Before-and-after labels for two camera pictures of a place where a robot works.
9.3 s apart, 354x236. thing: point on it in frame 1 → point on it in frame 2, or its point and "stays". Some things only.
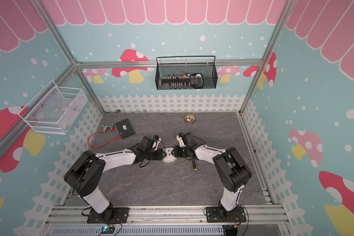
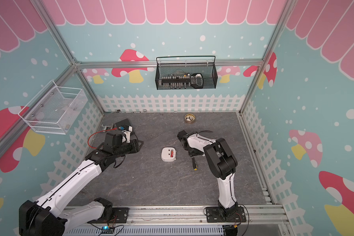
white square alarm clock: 169,158 stays
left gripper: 159,156 → 135,147
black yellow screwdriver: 195,166 stays
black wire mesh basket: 186,76 stays
